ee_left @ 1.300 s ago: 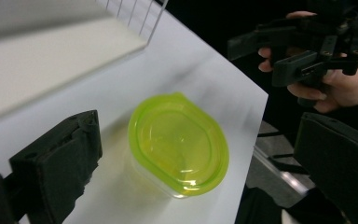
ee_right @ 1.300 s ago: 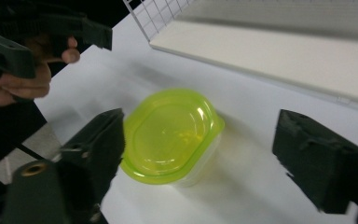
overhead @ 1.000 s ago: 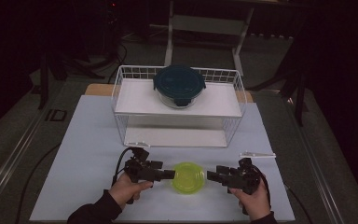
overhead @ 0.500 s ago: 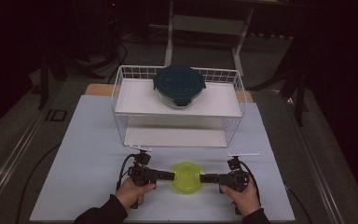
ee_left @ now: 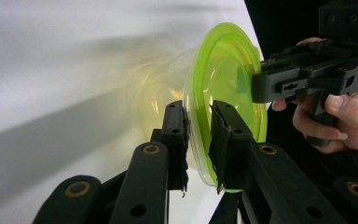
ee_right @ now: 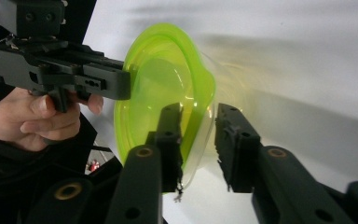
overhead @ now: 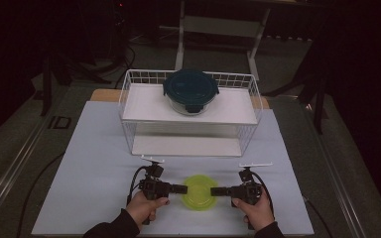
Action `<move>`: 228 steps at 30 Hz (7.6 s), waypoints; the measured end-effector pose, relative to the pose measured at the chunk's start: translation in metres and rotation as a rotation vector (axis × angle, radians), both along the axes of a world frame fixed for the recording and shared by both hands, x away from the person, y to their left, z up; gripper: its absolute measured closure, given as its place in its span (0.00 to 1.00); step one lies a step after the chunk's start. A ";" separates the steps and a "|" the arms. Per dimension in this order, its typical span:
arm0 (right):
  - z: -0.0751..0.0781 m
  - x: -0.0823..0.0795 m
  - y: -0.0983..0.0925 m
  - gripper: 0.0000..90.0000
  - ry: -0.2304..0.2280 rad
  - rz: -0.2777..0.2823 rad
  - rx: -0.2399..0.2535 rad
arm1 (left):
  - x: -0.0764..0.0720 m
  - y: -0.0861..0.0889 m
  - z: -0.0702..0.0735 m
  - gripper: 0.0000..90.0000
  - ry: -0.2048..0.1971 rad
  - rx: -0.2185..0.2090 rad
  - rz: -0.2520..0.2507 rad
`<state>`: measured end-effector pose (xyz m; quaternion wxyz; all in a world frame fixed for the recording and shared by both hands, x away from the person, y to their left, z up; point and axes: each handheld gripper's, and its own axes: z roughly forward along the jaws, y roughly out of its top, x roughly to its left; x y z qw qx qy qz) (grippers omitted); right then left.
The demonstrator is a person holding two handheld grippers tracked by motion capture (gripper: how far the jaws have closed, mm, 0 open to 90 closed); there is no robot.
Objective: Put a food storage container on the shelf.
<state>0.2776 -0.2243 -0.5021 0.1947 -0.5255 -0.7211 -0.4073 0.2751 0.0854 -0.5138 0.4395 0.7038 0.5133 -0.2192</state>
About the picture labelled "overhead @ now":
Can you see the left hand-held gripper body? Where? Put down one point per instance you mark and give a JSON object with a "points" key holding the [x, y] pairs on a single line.
{"points": [[152, 187]]}

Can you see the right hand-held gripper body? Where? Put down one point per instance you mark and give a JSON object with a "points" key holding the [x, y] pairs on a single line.
{"points": [[249, 191]]}

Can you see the yellow-green plastic container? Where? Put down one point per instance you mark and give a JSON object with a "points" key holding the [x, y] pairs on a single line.
{"points": [[198, 195]]}

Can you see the container with dark teal lid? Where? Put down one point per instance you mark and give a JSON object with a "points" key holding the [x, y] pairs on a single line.
{"points": [[190, 89]]}

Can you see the person's left hand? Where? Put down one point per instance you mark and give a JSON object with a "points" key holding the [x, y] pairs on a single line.
{"points": [[144, 208]]}

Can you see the person's right hand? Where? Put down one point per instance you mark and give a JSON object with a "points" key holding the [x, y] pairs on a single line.
{"points": [[256, 213]]}

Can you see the pale table mat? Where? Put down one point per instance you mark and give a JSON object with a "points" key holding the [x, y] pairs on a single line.
{"points": [[92, 172]]}

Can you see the wooden table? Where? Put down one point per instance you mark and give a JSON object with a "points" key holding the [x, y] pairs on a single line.
{"points": [[105, 95]]}

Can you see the black floor socket plate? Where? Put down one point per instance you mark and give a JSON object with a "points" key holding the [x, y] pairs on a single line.
{"points": [[59, 122]]}

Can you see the black metal stand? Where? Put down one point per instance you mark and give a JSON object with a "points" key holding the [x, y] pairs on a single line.
{"points": [[47, 86], [319, 99]]}

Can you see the metal floor rail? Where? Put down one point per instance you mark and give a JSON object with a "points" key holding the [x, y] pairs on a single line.
{"points": [[11, 175], [334, 172]]}

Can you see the white metal desk frame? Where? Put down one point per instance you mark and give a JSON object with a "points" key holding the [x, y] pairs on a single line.
{"points": [[221, 26]]}

